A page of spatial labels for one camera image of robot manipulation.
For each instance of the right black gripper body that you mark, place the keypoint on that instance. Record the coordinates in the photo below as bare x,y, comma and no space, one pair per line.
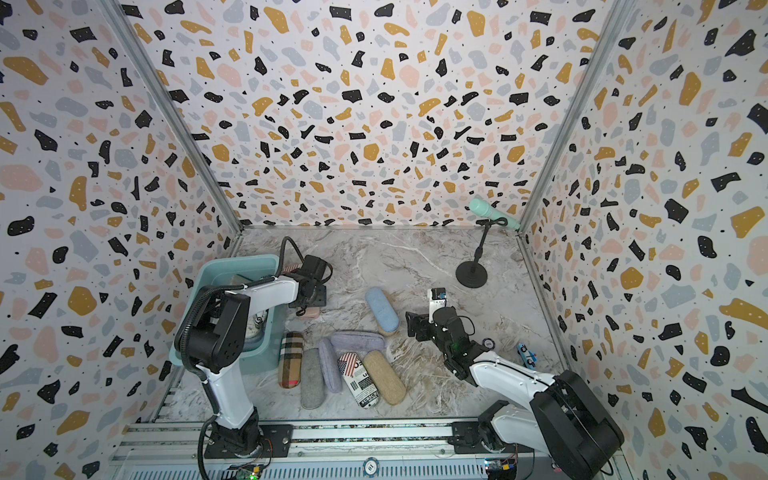
434,333

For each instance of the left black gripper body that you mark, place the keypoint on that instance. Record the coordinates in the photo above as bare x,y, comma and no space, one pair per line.
314,298

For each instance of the pink glasses case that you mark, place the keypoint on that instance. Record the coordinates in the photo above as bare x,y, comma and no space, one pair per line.
311,313

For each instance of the newspaper flag case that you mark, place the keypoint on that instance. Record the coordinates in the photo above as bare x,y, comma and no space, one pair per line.
258,324
291,268
358,380

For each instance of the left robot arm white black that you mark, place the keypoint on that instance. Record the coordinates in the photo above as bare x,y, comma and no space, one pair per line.
212,334

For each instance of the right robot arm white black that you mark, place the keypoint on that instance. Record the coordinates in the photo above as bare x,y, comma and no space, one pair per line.
556,415

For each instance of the plaid tartan glasses case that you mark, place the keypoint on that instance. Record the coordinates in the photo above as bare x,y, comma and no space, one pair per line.
290,360

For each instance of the purple felt case horizontal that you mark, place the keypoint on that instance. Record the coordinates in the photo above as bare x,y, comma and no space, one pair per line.
358,341

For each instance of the tan case behind blue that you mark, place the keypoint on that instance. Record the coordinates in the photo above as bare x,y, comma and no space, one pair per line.
394,322

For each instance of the light blue felt case right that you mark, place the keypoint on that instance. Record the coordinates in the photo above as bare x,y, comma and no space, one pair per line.
379,306

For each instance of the small blue toy car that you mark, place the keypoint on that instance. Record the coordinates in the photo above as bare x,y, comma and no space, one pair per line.
528,357

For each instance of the tan felt case front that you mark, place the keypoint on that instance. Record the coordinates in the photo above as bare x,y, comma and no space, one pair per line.
387,382

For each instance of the purple felt case diagonal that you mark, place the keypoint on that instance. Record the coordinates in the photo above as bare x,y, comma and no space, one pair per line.
329,366

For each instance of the newspaper flag case front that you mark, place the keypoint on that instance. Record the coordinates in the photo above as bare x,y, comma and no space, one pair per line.
358,380

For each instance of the grey felt case front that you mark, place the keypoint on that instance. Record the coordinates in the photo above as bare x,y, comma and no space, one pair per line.
312,384

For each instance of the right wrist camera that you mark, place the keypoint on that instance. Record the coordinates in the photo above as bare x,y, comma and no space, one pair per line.
437,298

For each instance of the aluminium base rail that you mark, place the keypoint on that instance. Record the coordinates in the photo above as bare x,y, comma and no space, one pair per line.
337,449

